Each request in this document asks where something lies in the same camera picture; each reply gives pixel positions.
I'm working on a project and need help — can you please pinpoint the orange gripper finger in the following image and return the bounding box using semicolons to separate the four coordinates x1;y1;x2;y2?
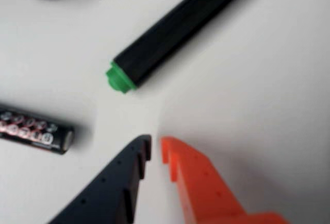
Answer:
160;136;291;224

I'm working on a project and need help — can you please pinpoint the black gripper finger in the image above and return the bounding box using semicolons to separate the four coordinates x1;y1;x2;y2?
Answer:
48;134;152;224

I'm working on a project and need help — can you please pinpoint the green capped black marker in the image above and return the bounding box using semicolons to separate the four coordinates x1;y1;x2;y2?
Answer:
105;0;258;94

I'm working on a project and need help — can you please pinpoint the black AA battery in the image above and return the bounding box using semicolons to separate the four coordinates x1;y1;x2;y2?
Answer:
0;102;75;155

